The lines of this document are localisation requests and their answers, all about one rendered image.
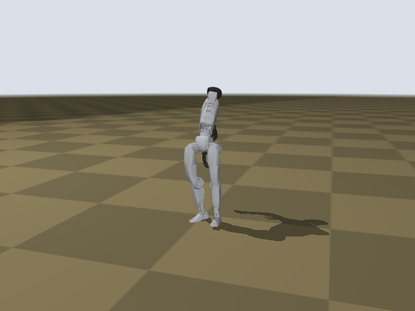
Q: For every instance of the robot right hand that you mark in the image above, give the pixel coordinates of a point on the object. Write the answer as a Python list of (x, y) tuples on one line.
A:
[(204, 159)]

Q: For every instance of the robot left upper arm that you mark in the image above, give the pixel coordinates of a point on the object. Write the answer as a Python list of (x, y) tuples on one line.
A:
[(212, 96)]

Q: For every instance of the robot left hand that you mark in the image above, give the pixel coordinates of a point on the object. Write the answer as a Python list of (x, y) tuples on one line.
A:
[(214, 133)]

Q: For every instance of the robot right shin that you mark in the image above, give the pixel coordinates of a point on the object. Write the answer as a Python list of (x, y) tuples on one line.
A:
[(198, 195)]

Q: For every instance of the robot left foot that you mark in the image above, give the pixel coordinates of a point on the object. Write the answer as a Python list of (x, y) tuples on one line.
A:
[(216, 221)]

